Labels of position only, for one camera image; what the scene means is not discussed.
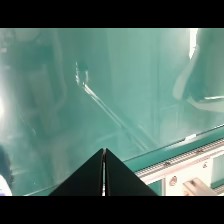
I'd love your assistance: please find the silver frame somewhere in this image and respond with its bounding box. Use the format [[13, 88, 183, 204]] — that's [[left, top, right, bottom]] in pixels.
[[134, 137, 224, 197]]

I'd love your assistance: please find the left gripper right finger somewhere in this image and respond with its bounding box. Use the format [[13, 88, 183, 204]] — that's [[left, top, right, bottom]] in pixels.
[[104, 148, 159, 197]]

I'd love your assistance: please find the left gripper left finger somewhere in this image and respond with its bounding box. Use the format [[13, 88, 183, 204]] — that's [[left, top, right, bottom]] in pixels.
[[48, 148, 105, 197]]

